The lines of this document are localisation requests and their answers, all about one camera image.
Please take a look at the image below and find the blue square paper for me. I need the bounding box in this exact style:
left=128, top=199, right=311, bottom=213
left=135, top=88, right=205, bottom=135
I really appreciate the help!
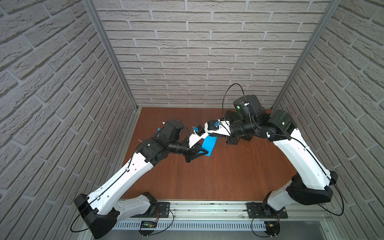
left=202, top=136, right=218, bottom=157

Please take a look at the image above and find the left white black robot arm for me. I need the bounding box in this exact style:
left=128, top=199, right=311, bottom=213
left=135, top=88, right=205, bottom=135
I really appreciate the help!
left=74, top=119, right=209, bottom=240

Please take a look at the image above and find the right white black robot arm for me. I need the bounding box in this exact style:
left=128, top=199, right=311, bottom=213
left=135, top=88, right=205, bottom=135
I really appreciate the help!
left=205, top=95, right=338, bottom=217

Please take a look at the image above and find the black plastic case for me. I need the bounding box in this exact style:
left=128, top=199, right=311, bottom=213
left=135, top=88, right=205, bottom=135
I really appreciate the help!
left=224, top=110, right=241, bottom=122

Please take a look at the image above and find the left small circuit board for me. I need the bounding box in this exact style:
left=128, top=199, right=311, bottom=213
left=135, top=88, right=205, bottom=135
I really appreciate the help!
left=140, top=221, right=158, bottom=229

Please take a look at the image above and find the right small connector board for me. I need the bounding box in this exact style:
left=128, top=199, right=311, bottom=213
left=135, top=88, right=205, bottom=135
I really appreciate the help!
left=264, top=222, right=281, bottom=237

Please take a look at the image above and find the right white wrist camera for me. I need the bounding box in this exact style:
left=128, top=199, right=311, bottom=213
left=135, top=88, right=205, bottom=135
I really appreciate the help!
left=204, top=120, right=231, bottom=136

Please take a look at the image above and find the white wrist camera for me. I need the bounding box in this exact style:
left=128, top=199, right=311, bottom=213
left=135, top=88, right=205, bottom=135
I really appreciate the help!
left=188, top=125, right=209, bottom=148
left=204, top=120, right=231, bottom=136

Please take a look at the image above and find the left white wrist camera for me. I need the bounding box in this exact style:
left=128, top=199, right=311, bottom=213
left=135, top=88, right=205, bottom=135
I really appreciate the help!
left=188, top=125, right=209, bottom=148

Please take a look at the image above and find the aluminium front rail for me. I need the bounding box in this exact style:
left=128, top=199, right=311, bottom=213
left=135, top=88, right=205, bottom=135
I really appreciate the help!
left=86, top=199, right=332, bottom=222

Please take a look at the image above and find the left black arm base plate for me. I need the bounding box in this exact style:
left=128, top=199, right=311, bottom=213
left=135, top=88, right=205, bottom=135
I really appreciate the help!
left=132, top=202, right=170, bottom=219

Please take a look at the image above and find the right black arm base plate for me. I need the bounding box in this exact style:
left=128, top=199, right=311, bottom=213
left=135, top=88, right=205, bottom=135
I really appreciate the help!
left=246, top=202, right=288, bottom=219

